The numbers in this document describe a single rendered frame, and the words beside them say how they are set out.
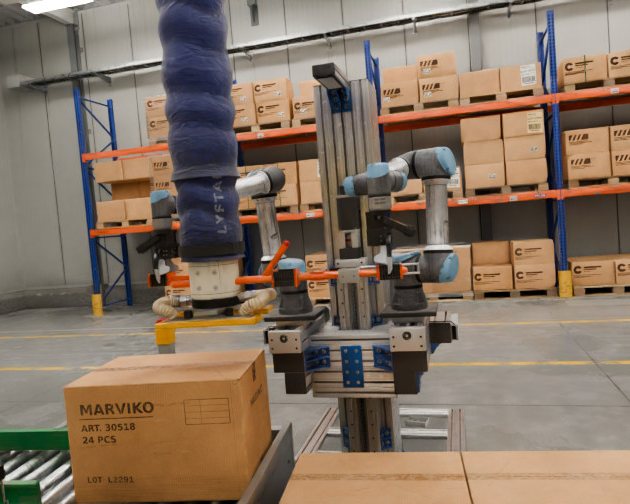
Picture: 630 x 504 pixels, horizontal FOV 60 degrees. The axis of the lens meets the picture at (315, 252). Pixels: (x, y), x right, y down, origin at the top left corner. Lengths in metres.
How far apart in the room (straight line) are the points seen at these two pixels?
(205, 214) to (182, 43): 0.55
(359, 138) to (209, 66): 0.84
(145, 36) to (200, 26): 10.50
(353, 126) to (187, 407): 1.37
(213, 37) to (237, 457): 1.36
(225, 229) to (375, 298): 0.91
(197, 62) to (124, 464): 1.33
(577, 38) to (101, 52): 9.12
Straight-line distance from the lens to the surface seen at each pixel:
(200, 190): 1.82
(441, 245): 2.20
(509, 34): 10.63
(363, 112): 2.48
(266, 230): 2.45
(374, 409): 2.51
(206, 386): 1.84
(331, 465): 2.12
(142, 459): 2.00
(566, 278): 8.93
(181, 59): 1.90
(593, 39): 10.76
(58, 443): 2.66
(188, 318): 1.86
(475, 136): 8.94
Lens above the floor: 1.43
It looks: 3 degrees down
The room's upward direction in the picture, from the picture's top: 5 degrees counter-clockwise
